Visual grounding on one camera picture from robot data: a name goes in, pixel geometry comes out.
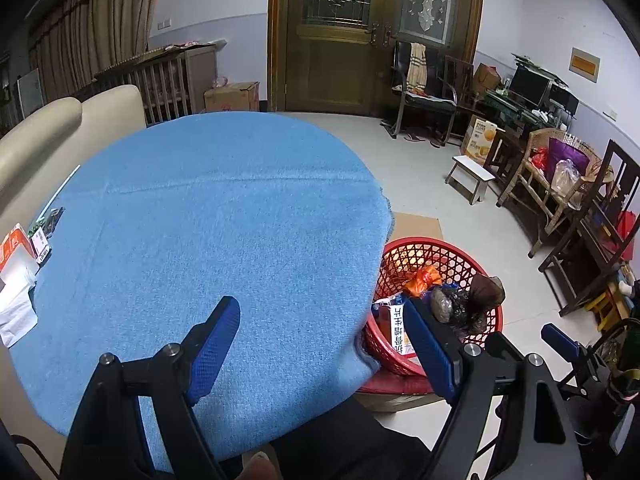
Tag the small computer monitor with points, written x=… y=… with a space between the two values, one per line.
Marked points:
x=565 y=97

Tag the red plastic basket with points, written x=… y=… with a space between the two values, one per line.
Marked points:
x=450 y=260

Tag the beige leather sofa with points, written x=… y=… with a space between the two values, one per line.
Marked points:
x=50 y=135

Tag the beige curtain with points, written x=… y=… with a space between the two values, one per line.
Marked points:
x=90 y=35

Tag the wooden slatted crib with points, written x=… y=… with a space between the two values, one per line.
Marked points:
x=170 y=85

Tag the rattan chair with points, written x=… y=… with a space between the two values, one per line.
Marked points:
x=537 y=185

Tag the white printed packet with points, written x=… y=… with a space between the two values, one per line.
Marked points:
x=41 y=251

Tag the striped scarf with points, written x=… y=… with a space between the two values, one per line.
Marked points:
x=416 y=67

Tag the orange tissue pack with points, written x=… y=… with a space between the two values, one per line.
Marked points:
x=12 y=250

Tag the person's dark trousers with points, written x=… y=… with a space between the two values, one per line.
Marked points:
x=350 y=445

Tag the orange and white box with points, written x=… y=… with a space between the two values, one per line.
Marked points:
x=397 y=327

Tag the thin white stick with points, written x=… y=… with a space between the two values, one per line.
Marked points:
x=62 y=187

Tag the dark wooden chair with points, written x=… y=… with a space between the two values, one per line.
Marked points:
x=590 y=245

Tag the wooden double door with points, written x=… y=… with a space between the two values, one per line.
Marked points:
x=340 y=70

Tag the clear plastic bag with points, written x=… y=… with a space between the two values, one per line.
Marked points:
x=567 y=182

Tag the black metal chair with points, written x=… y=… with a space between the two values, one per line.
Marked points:
x=425 y=102

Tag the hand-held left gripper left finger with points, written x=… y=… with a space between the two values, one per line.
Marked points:
x=215 y=350

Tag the orange snack wrapper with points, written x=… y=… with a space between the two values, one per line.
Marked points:
x=422 y=280

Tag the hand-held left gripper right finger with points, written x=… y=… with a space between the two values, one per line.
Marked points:
x=432 y=350

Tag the white tissue paper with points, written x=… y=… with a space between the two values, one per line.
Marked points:
x=15 y=305

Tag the large black plastic bag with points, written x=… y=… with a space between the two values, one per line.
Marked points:
x=485 y=292

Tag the small white stool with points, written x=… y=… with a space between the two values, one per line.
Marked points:
x=470 y=172

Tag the purple bag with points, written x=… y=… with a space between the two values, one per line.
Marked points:
x=567 y=155

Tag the dark green packet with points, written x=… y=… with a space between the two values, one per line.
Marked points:
x=47 y=220

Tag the large computer monitor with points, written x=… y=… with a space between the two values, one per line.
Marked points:
x=530 y=85

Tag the small yellow stool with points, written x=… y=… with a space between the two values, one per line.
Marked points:
x=607 y=305

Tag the flat cardboard sheet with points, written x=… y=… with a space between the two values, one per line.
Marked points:
x=415 y=230

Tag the white board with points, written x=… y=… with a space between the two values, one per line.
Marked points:
x=30 y=92

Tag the orange wall sign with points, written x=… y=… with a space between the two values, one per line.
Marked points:
x=585 y=65

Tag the brown open cardboard box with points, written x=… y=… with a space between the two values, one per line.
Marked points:
x=485 y=77

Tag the yellow printed carton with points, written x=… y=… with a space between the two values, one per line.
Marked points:
x=480 y=140

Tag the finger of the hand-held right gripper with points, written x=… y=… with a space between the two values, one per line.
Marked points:
x=557 y=337

